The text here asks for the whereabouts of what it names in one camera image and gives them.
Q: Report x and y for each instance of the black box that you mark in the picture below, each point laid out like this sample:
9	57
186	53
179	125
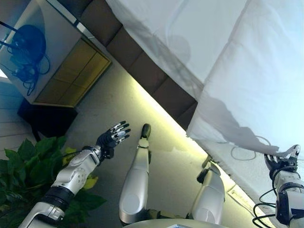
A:
47	118

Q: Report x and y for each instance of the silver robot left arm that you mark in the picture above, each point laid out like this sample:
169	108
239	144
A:
71	175

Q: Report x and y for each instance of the silver robot left leg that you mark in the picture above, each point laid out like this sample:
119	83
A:
135	185

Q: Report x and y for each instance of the green leafy plant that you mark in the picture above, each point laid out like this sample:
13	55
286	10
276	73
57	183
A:
23	171

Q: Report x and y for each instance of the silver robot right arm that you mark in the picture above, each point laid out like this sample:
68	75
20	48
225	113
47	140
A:
292	197

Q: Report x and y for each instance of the silver robot torso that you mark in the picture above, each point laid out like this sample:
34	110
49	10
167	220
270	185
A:
154	223

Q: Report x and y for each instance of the white printed paper sheet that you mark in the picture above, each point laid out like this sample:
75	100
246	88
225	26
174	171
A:
240	197

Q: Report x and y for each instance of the silver robot right leg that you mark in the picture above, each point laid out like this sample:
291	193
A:
209	194

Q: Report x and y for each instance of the silver robot leg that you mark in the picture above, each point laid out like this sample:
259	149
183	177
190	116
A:
209	194
135	185

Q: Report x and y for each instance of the brown upholstered bed frame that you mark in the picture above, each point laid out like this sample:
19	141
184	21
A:
142	59

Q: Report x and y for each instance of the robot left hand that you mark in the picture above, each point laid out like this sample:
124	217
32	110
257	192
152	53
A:
111	140

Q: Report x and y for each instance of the white duvet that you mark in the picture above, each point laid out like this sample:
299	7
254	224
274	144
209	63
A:
256	71

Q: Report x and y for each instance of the wooden nightstand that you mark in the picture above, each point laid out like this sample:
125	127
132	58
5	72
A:
71	71

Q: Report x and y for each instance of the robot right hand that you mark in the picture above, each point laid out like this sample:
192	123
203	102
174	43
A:
282	159

